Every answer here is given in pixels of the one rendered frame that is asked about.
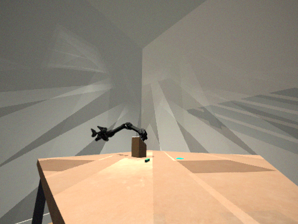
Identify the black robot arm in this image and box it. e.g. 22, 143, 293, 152
95, 123, 148, 141

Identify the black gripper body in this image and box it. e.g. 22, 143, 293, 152
92, 127, 107, 138

